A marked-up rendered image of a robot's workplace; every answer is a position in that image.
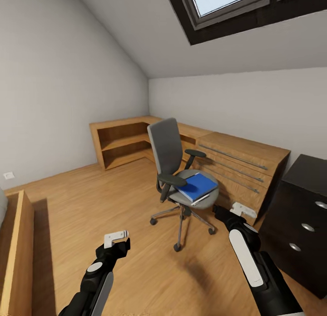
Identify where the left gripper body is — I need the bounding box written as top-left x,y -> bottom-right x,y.
96,241 -> 127,264

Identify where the swivel chair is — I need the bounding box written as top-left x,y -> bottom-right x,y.
147,118 -> 219,252

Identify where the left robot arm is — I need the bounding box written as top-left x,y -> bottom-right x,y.
58,230 -> 131,316

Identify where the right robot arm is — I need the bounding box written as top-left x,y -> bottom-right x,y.
212,202 -> 306,316

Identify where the folder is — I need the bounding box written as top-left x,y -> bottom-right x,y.
175,173 -> 217,202

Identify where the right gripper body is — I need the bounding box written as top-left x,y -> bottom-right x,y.
214,206 -> 247,227

